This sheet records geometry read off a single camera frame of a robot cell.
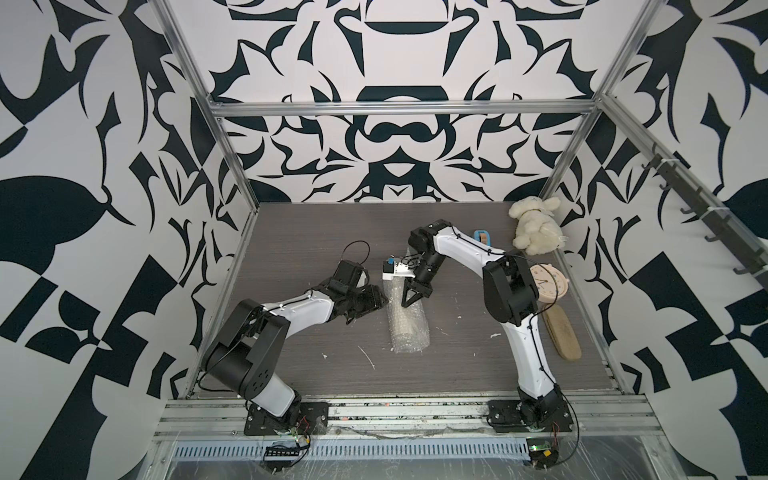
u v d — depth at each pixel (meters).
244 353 0.45
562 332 0.86
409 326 0.83
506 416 0.74
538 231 1.00
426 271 0.81
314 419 0.74
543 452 0.71
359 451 0.65
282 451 0.73
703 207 0.60
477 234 1.06
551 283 0.97
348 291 0.73
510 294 0.58
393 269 0.82
